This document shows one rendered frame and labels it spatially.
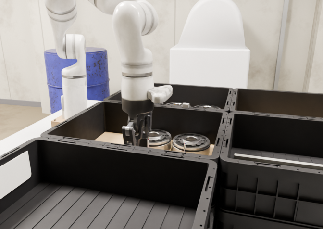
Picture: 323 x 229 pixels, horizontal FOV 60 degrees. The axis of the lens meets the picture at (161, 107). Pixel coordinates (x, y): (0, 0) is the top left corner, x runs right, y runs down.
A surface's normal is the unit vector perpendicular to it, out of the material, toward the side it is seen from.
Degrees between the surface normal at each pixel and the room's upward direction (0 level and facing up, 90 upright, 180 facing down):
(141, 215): 0
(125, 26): 103
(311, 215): 90
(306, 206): 90
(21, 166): 90
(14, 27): 90
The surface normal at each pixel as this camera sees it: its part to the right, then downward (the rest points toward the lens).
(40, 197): 0.00, -0.95
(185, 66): -0.18, 0.29
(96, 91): 0.73, 0.21
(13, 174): 0.96, 0.08
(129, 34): -0.28, 0.56
